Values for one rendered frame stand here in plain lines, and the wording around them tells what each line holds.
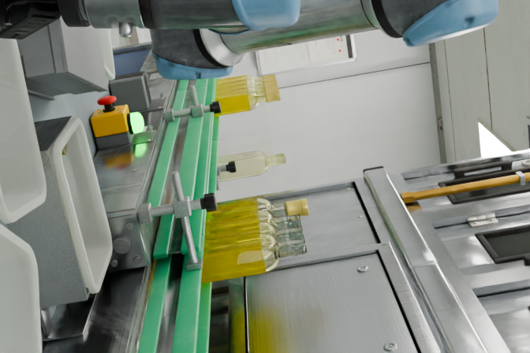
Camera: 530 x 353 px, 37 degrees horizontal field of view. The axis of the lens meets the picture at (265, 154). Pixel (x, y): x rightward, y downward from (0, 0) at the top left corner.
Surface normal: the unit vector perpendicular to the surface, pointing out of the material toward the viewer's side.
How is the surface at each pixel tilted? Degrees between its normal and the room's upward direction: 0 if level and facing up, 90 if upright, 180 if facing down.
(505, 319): 90
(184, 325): 90
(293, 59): 90
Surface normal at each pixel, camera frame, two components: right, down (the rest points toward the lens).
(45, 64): -0.01, -0.02
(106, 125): 0.04, 0.31
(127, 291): -0.17, -0.94
